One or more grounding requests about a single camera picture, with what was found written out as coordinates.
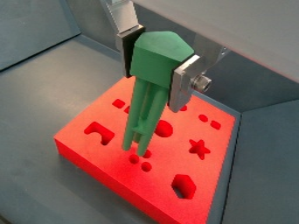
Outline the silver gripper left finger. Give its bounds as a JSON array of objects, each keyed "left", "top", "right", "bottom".
[{"left": 99, "top": 0, "right": 146, "bottom": 77}]

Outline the green three prong peg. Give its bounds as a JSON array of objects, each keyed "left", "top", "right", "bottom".
[{"left": 123, "top": 31, "right": 194, "bottom": 156}]

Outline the red shape sorting board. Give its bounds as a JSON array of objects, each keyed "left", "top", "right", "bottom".
[{"left": 54, "top": 78, "right": 240, "bottom": 224}]

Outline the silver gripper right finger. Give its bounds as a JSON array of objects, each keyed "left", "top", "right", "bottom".
[{"left": 169, "top": 34, "right": 230, "bottom": 112}]

